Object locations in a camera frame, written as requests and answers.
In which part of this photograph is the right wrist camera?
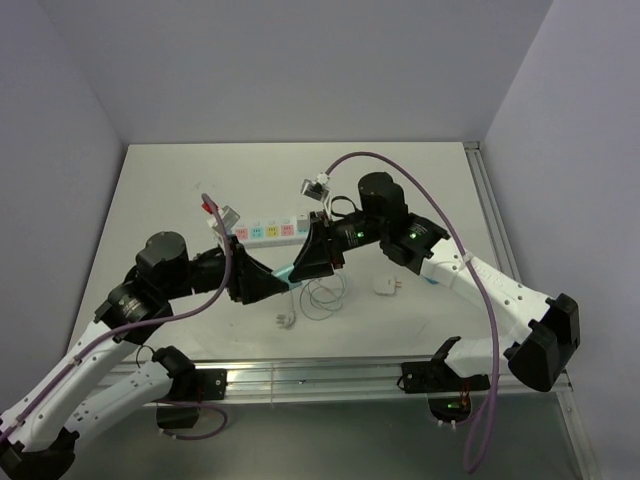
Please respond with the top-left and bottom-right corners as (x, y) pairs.
(301, 172), (331, 212)

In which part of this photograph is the teal charging cable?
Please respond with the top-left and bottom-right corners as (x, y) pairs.
(298, 272), (349, 323)

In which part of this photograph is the white colourful power strip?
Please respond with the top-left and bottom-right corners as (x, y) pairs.
(232, 215), (308, 249)

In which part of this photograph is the aluminium frame rail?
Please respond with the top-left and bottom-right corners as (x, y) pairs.
(27, 140), (601, 480)

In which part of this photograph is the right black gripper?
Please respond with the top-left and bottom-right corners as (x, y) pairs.
(289, 211), (386, 284)

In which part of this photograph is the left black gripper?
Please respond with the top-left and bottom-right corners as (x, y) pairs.
(163, 233), (288, 303)

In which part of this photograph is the teal charger plug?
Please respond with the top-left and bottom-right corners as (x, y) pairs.
(271, 264), (302, 290)

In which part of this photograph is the white two-pin plug adapter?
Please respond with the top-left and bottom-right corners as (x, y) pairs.
(372, 275), (402, 296)

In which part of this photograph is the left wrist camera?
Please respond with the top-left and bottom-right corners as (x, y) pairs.
(207, 205), (240, 245)

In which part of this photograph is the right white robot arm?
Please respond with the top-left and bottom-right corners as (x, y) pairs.
(288, 172), (580, 392)

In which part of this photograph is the white charger block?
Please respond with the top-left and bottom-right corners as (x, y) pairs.
(296, 213), (310, 235)

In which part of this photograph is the white power strip cord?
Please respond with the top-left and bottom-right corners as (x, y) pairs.
(274, 292), (301, 331)

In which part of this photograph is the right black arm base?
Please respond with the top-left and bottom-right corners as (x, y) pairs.
(396, 360), (490, 422)

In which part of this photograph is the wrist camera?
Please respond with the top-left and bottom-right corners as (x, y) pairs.
(301, 172), (331, 212)
(207, 205), (240, 245)

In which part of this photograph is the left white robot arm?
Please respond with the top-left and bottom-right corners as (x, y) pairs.
(1, 232), (294, 479)

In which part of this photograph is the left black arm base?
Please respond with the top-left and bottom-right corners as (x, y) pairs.
(155, 368), (227, 439)

